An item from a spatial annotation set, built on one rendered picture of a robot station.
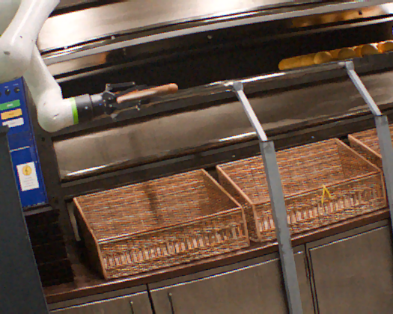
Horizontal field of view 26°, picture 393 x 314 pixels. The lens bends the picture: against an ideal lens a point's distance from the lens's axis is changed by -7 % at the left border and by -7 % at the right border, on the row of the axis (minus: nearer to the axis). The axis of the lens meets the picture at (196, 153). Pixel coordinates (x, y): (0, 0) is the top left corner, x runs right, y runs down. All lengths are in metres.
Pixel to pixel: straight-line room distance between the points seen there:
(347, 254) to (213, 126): 0.83
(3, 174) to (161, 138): 1.31
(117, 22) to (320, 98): 0.94
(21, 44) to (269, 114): 1.59
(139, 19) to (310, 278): 1.27
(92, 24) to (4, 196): 1.34
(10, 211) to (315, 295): 1.34
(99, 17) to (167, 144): 0.60
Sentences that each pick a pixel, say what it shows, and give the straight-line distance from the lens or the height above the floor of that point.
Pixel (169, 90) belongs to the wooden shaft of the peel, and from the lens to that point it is 2.70.
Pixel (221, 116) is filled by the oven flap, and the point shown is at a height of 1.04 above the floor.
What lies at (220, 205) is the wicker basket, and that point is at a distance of 3.53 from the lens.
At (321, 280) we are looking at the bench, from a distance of 3.34.
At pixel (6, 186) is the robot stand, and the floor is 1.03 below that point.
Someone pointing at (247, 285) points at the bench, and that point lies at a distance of 3.24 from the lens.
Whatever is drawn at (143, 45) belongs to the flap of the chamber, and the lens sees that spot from 3.57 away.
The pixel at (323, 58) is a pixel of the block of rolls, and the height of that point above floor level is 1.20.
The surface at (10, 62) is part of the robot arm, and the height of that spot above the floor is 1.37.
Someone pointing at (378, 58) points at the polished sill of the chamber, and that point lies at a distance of 4.00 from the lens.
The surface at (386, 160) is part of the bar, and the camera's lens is 3.33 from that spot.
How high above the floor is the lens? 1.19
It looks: 4 degrees down
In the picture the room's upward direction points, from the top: 12 degrees counter-clockwise
